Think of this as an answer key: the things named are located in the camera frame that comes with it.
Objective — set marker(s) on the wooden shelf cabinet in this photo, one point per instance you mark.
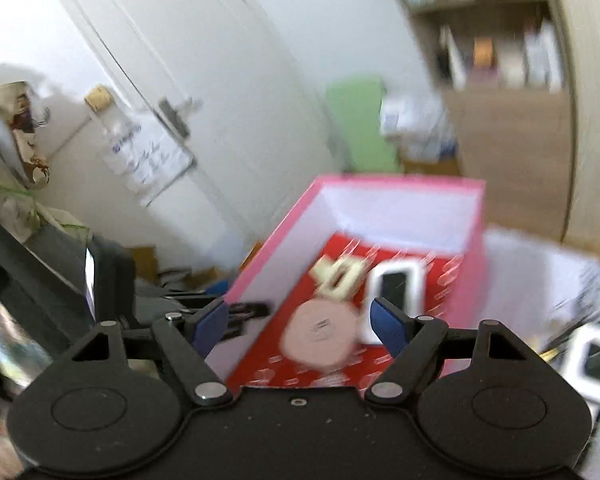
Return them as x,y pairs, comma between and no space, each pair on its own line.
510,125

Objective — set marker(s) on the white paper sign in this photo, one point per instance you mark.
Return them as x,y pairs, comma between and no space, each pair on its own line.
147,160

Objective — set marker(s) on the round pink disc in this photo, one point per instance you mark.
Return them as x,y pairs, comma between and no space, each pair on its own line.
320,332

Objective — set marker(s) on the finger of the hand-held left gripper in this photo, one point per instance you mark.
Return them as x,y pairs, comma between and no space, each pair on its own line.
250,309

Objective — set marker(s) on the white patterned bedspread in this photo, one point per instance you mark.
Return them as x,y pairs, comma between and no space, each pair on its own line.
525,280

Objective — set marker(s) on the green board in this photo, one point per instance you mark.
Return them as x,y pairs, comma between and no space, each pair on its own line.
362,125

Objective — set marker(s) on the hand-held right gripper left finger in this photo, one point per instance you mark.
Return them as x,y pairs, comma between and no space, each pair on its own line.
211,321

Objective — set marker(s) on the light wooden wardrobe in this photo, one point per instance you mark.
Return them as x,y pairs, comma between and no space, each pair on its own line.
597,110

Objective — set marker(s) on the floral cloth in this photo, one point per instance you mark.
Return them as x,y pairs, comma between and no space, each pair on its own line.
25,150

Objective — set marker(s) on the white door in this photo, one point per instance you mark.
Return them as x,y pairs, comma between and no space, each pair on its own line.
190,45

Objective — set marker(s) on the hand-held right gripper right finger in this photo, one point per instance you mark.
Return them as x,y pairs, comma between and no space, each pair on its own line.
387,325

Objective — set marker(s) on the pink cardboard box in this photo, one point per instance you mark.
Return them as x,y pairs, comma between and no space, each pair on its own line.
280,240

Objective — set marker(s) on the white rectangular device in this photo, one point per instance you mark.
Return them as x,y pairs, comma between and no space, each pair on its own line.
395,285
592,365

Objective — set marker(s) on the white plastic bag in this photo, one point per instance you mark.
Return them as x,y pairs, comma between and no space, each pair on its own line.
420,127

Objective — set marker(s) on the cream block piece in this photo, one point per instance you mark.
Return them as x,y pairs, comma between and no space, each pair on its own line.
341,275

